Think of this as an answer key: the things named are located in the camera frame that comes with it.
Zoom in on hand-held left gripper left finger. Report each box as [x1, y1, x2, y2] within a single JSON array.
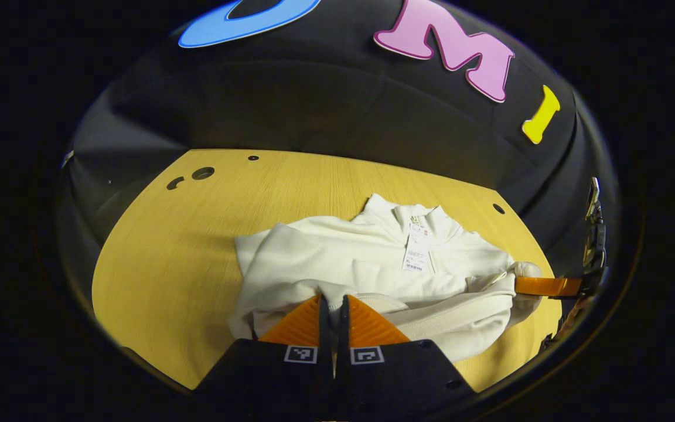
[[194, 293, 333, 420]]

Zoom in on black backdrop cloth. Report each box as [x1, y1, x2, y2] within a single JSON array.
[[56, 0, 619, 305]]

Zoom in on cream sweatshirt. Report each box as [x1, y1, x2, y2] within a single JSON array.
[[229, 193, 543, 364]]

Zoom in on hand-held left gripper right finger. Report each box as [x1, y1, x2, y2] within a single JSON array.
[[337, 294, 479, 420]]

